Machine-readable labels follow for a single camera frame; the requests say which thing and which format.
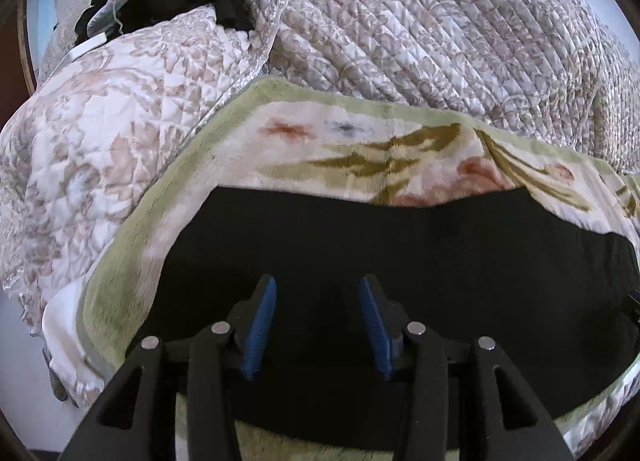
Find black pants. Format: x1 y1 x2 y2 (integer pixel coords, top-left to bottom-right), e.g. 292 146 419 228
136 188 639 450

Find floral fleece blanket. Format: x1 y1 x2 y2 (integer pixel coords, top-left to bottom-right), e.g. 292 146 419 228
74 76 640 461

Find beige quilted bedspread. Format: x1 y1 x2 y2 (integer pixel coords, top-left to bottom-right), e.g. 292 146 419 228
0 0 640 407

